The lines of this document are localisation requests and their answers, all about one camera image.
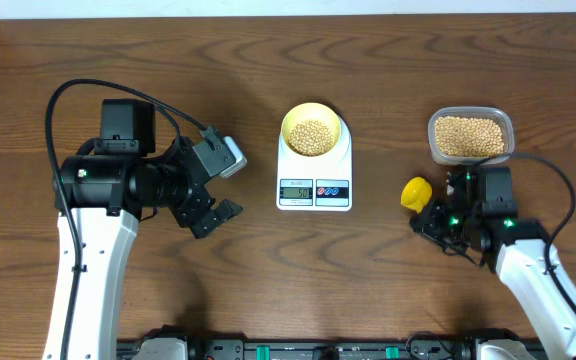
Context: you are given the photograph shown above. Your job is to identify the soybeans in container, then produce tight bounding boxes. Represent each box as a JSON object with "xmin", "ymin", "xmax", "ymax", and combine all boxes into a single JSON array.
[{"xmin": 435, "ymin": 116, "xmax": 505, "ymax": 157}]

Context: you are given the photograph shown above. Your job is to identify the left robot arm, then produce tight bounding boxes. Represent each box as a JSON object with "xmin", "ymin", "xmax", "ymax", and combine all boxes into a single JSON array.
[{"xmin": 43, "ymin": 99, "xmax": 247, "ymax": 359}]

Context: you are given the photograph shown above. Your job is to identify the yellow plastic bowl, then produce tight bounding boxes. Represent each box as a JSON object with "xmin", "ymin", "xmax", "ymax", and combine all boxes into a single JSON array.
[{"xmin": 281, "ymin": 102, "xmax": 342, "ymax": 157}]

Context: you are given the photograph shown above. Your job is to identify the soybeans in bowl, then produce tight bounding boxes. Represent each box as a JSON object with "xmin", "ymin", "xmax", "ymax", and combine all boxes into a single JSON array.
[{"xmin": 288, "ymin": 119, "xmax": 335, "ymax": 157}]

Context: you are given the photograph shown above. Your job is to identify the white digital kitchen scale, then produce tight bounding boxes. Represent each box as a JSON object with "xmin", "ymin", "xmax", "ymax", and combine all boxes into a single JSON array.
[{"xmin": 276, "ymin": 117, "xmax": 353, "ymax": 212}]

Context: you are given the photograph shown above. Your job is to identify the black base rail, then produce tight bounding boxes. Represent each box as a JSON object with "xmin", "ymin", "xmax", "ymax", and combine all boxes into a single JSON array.
[{"xmin": 115, "ymin": 324, "xmax": 549, "ymax": 360}]

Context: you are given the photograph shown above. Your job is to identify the clear plastic container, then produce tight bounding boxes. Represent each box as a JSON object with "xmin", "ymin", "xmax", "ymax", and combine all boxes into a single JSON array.
[{"xmin": 428, "ymin": 106, "xmax": 515, "ymax": 166}]

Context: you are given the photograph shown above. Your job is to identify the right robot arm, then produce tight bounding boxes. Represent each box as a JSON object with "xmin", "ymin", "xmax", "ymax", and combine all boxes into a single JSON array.
[{"xmin": 401, "ymin": 167, "xmax": 576, "ymax": 359}]

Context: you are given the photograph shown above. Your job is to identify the yellow measuring scoop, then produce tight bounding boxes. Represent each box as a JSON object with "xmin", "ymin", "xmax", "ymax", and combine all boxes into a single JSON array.
[{"xmin": 400, "ymin": 177, "xmax": 432, "ymax": 213}]

